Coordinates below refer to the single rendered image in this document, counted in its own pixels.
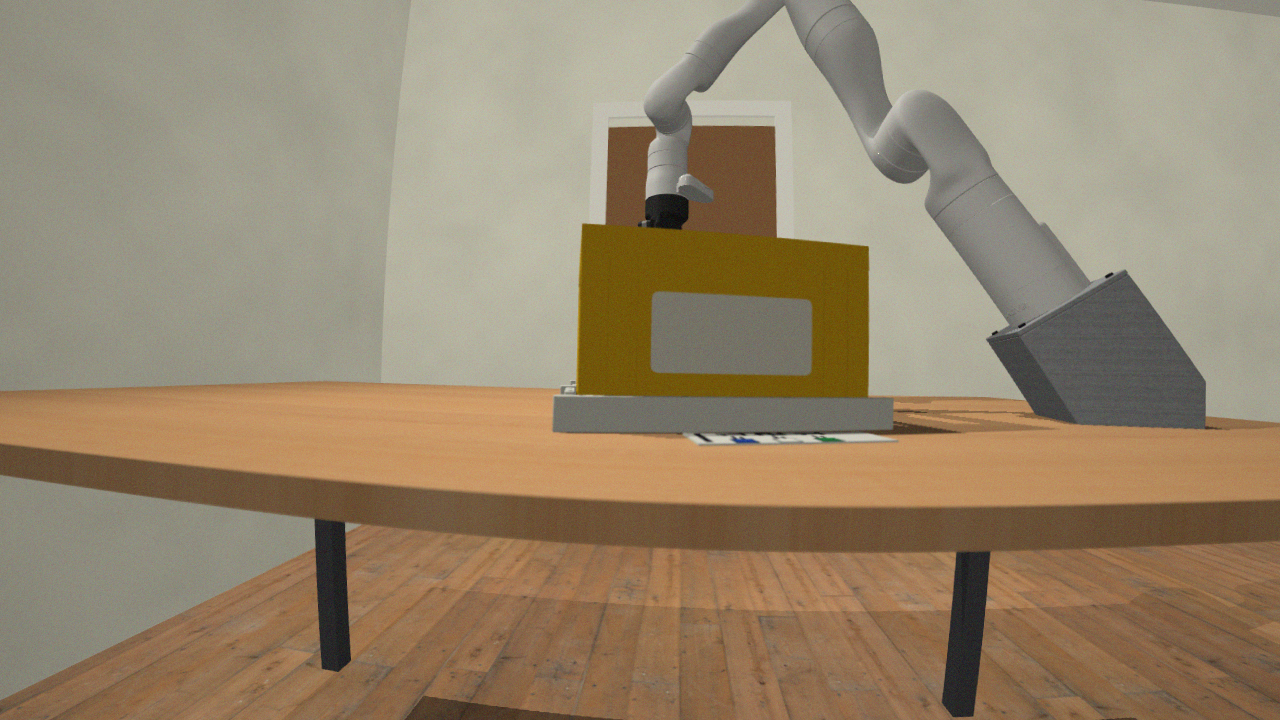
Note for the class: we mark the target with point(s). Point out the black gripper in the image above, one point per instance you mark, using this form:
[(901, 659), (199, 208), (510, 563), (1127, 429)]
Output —
[(667, 210)]

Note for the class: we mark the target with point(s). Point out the white paper pick list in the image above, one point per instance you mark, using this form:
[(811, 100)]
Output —
[(784, 438)]

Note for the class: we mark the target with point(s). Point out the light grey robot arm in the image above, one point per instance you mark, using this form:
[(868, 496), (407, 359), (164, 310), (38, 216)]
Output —
[(1020, 263)]

